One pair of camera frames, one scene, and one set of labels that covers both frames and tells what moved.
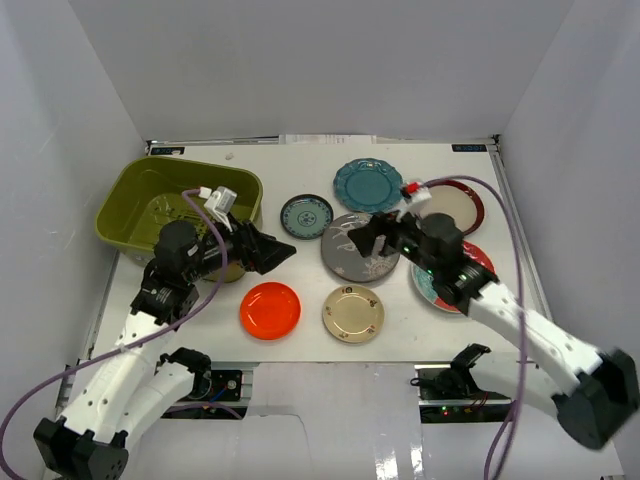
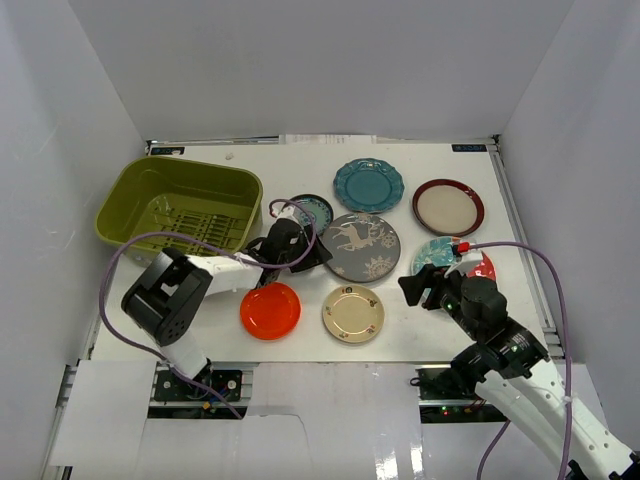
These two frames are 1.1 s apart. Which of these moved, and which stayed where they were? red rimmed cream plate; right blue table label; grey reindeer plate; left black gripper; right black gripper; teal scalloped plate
Moved: right black gripper; left black gripper
Stayed: right blue table label; teal scalloped plate; grey reindeer plate; red rimmed cream plate
